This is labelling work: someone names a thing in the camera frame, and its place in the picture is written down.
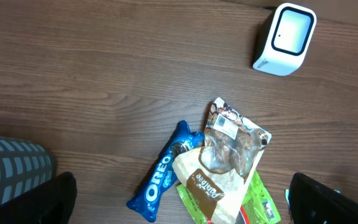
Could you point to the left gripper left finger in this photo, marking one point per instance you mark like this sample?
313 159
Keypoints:
51 202

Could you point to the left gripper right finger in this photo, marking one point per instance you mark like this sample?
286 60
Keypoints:
312 202

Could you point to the green snack bag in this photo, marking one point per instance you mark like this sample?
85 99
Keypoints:
257 206

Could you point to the beige brown pastry bag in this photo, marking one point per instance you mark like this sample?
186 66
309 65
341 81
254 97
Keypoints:
218 174

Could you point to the blue Oreo cookie pack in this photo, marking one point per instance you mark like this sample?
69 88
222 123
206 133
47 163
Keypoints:
146 201

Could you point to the white barcode scanner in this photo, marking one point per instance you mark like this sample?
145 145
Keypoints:
283 39

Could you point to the grey plastic basket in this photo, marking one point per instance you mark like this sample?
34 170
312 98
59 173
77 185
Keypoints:
24 165

